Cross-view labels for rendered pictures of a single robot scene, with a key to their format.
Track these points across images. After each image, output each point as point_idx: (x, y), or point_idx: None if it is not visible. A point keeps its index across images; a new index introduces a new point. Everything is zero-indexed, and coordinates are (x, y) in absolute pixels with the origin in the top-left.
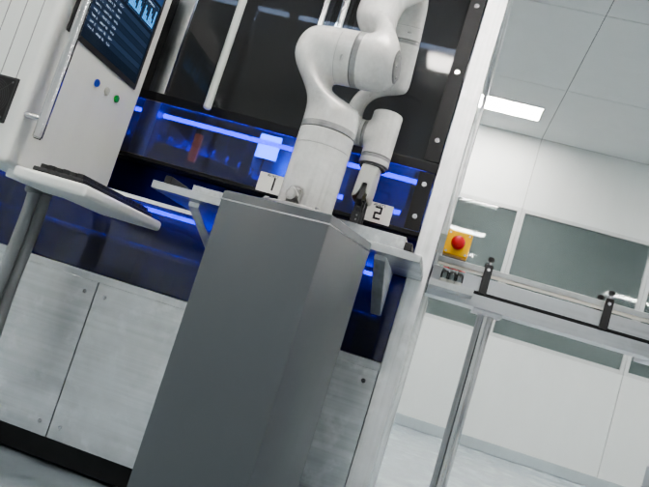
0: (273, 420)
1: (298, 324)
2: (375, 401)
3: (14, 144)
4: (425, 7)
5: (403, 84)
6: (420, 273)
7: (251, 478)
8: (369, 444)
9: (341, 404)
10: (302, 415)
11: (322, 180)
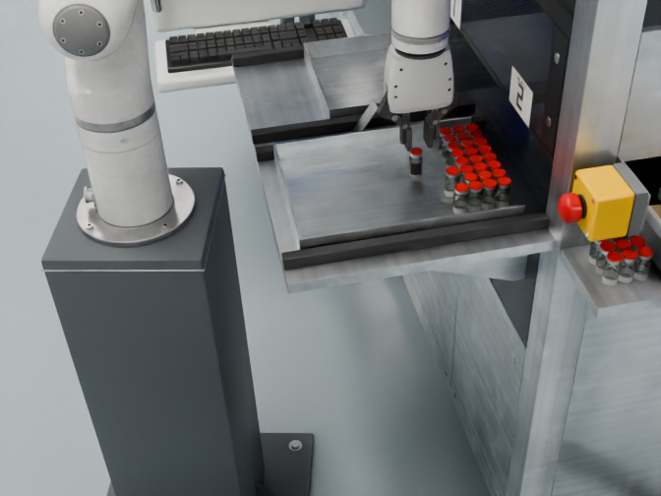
0: (103, 429)
1: (72, 357)
2: (522, 399)
3: (158, 13)
4: None
5: None
6: (432, 270)
7: (106, 465)
8: (519, 449)
9: (503, 376)
10: (174, 426)
11: (94, 186)
